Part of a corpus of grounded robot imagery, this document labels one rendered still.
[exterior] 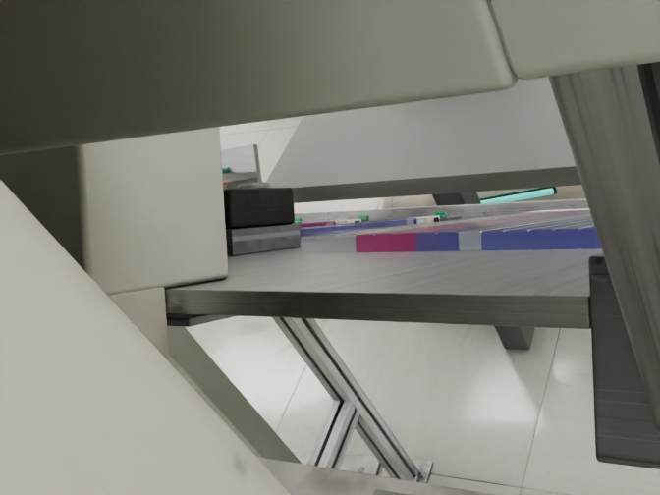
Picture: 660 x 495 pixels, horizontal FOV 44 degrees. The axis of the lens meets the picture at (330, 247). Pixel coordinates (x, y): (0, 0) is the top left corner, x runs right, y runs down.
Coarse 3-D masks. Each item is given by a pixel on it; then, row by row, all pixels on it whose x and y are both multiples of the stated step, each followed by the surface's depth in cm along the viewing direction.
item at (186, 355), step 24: (168, 336) 129; (192, 360) 134; (192, 384) 135; (216, 384) 139; (216, 408) 139; (240, 408) 144; (240, 432) 144; (264, 432) 150; (264, 456) 149; (288, 456) 156; (360, 456) 172
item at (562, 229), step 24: (504, 216) 75; (528, 216) 71; (552, 216) 67; (576, 216) 64; (312, 240) 52; (336, 240) 51; (360, 240) 50; (384, 240) 50; (408, 240) 49; (432, 240) 48; (456, 240) 47; (480, 240) 46; (504, 240) 45; (528, 240) 45; (552, 240) 44; (576, 240) 43
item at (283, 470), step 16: (272, 464) 101; (288, 464) 100; (288, 480) 98; (304, 480) 97; (320, 480) 96; (336, 480) 95; (352, 480) 94; (368, 480) 93; (384, 480) 92; (400, 480) 91
